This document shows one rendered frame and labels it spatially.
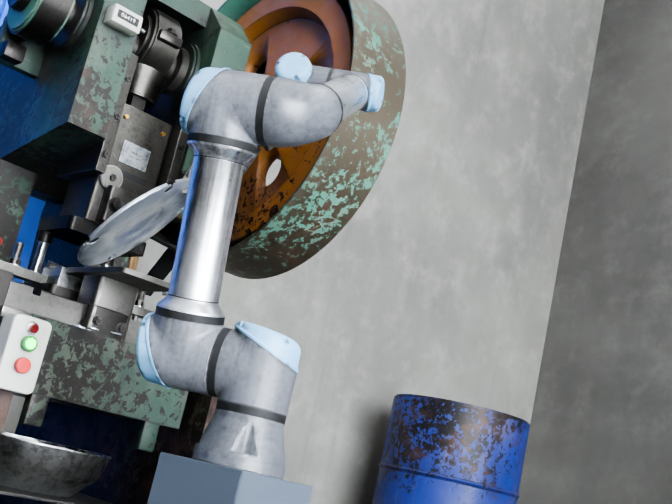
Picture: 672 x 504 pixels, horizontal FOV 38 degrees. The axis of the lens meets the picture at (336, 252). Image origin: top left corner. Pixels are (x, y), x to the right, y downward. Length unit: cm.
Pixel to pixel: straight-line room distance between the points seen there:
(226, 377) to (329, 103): 48
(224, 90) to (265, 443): 57
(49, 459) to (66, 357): 23
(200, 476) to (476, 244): 357
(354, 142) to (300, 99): 67
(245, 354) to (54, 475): 67
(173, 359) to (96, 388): 45
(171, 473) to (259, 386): 19
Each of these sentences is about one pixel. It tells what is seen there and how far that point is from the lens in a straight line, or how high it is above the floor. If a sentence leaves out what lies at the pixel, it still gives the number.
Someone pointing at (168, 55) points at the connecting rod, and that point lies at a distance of 235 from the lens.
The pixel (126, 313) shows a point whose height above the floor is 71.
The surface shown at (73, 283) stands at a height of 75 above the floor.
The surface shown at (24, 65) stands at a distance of 238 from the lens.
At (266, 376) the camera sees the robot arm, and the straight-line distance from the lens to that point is 157.
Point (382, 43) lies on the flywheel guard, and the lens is 238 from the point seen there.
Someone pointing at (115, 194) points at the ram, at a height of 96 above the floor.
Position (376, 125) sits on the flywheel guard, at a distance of 229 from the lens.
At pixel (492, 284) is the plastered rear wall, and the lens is 507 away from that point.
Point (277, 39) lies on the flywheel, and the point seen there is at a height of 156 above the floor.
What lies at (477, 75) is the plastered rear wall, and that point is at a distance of 509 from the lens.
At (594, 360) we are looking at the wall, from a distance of 524.
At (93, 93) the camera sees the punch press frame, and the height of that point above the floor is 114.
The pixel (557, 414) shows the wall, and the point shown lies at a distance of 529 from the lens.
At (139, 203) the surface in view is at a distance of 197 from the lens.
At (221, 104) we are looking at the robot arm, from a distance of 161.
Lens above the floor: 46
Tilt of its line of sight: 13 degrees up
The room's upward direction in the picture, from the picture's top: 13 degrees clockwise
